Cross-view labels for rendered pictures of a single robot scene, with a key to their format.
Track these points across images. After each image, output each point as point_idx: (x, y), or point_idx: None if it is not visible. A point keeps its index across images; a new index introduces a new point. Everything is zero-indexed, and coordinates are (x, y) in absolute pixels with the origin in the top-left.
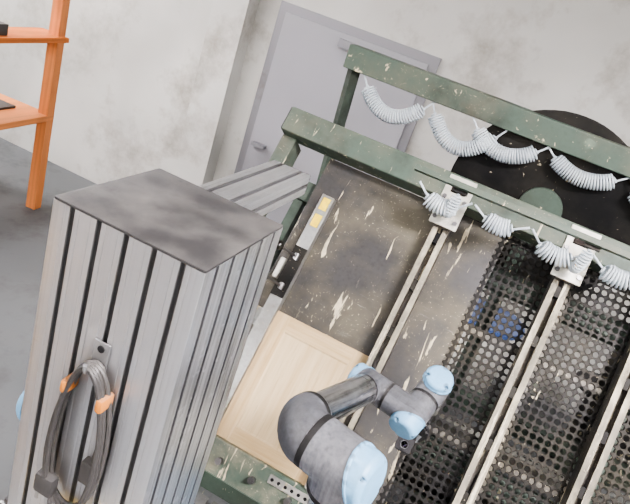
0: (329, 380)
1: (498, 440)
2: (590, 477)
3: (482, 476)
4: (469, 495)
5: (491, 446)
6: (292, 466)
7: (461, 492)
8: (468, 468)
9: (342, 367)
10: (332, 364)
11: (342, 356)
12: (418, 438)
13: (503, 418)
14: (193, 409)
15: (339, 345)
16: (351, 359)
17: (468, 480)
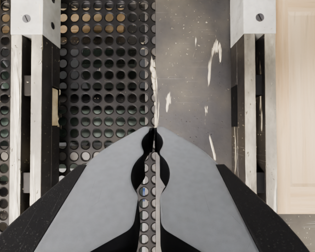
0: (304, 148)
1: (14, 197)
2: None
3: (14, 130)
4: (22, 92)
5: (21, 182)
6: (295, 1)
7: (35, 90)
8: (40, 131)
9: (295, 177)
10: (312, 174)
11: (304, 194)
12: (70, 209)
13: None
14: None
15: None
16: (289, 196)
17: (32, 113)
